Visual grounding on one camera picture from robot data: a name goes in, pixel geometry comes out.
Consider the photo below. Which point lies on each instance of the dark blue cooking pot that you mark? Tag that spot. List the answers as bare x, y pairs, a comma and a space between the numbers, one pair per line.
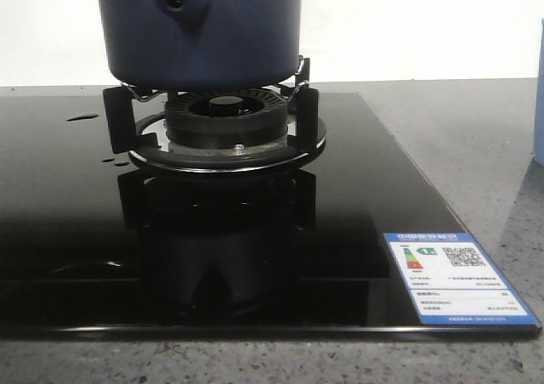
201, 44

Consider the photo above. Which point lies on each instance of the light blue ribbed cup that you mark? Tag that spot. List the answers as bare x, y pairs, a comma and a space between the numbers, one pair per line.
538, 146

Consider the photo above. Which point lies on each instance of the black metal pot support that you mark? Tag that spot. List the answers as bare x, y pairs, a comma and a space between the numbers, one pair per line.
147, 143

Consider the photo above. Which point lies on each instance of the black round gas burner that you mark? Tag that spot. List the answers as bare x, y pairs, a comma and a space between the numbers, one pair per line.
220, 120

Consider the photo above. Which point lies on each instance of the black glass gas stove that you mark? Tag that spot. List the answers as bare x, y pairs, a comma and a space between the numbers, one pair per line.
92, 247

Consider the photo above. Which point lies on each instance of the blue energy rating sticker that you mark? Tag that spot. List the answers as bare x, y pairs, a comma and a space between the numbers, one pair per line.
452, 281

